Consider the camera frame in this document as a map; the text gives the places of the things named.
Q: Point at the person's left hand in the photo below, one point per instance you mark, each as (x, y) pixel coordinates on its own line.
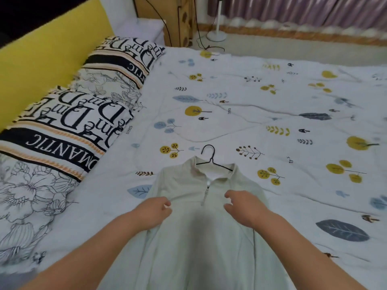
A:
(152, 212)

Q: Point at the person's right hand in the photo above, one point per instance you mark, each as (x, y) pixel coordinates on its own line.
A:
(249, 208)

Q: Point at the light green zip sweatshirt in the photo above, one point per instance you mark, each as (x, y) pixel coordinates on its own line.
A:
(199, 241)

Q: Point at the person's left forearm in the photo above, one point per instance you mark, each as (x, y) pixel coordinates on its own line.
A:
(90, 256)

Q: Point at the person's right forearm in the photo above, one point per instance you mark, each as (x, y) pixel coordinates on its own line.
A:
(305, 256)

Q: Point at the white leaf print quilt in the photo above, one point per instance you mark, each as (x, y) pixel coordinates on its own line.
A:
(272, 102)

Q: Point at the black white printed pillow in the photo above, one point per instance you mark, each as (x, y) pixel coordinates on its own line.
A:
(121, 60)
(60, 132)

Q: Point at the white standing fan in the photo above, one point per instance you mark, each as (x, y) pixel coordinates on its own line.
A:
(217, 34)

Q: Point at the white nightstand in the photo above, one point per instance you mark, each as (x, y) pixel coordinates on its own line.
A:
(136, 30)

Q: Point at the wooden cabinet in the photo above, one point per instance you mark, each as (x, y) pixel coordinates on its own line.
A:
(178, 18)

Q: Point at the yellow black bed headboard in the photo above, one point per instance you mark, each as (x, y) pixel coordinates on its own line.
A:
(45, 42)

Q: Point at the purple curtain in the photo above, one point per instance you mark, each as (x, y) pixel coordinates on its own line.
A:
(287, 7)

